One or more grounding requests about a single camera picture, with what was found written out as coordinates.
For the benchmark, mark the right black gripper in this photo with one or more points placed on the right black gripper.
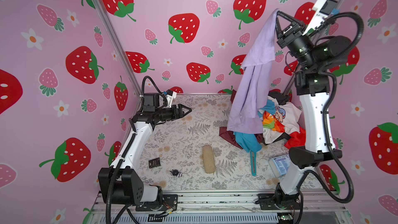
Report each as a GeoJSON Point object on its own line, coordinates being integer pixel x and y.
{"type": "Point", "coordinates": [292, 38]}

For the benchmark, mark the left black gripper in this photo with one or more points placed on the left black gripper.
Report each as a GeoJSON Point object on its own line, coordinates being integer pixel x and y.
{"type": "Point", "coordinates": [179, 112]}

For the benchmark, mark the lavender purple cloth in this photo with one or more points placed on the lavender purple cloth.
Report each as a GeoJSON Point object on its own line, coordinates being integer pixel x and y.
{"type": "Point", "coordinates": [252, 93]}

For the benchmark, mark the teal blue cloth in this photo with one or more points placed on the teal blue cloth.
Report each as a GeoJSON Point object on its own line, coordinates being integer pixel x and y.
{"type": "Point", "coordinates": [252, 142]}

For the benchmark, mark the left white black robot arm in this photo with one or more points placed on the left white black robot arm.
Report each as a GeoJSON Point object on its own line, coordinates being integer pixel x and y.
{"type": "Point", "coordinates": [120, 185]}

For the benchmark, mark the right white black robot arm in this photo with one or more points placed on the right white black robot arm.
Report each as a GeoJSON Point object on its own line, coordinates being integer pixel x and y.
{"type": "Point", "coordinates": [316, 88]}

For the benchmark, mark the maroon cloth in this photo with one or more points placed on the maroon cloth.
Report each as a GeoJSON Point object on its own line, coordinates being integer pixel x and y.
{"type": "Point", "coordinates": [230, 137]}

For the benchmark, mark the black cloth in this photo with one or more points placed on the black cloth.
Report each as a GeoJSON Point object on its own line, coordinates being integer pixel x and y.
{"type": "Point", "coordinates": [280, 98]}

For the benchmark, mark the red cloth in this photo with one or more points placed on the red cloth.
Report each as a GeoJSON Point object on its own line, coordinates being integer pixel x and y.
{"type": "Point", "coordinates": [297, 139]}

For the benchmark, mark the tan oblong sponge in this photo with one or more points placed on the tan oblong sponge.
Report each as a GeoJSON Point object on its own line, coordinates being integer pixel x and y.
{"type": "Point", "coordinates": [208, 160]}

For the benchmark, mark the small black card packet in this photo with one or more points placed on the small black card packet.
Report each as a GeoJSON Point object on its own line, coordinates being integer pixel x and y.
{"type": "Point", "coordinates": [154, 163]}

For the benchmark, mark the small black binder clip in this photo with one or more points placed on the small black binder clip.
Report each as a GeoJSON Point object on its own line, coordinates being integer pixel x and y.
{"type": "Point", "coordinates": [176, 173]}

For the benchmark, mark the teal utility knife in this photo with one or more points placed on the teal utility knife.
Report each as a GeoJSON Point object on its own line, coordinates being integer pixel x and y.
{"type": "Point", "coordinates": [253, 163]}

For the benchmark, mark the white printed t-shirt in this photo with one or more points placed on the white printed t-shirt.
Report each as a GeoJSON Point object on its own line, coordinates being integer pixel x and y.
{"type": "Point", "coordinates": [278, 119]}

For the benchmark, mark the blue white wipes packet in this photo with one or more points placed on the blue white wipes packet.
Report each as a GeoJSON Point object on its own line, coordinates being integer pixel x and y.
{"type": "Point", "coordinates": [280, 165]}

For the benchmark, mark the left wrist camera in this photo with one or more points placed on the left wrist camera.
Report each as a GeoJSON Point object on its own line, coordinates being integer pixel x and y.
{"type": "Point", "coordinates": [170, 96]}

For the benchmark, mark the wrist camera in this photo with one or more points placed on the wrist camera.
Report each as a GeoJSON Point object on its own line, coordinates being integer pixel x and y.
{"type": "Point", "coordinates": [170, 96]}
{"type": "Point", "coordinates": [322, 9]}

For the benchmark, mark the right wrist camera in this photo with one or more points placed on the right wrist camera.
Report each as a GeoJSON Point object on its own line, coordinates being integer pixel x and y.
{"type": "Point", "coordinates": [322, 9]}

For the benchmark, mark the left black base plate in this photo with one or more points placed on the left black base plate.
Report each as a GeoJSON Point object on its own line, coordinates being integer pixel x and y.
{"type": "Point", "coordinates": [168, 201]}

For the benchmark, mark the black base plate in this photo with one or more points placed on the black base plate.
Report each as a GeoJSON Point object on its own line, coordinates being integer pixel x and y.
{"type": "Point", "coordinates": [278, 201]}
{"type": "Point", "coordinates": [168, 201]}

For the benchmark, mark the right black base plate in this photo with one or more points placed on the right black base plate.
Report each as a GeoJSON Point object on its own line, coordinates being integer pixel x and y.
{"type": "Point", "coordinates": [278, 201]}

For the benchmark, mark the aluminium front rail frame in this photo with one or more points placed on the aluminium front rail frame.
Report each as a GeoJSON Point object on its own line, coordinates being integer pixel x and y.
{"type": "Point", "coordinates": [239, 207]}

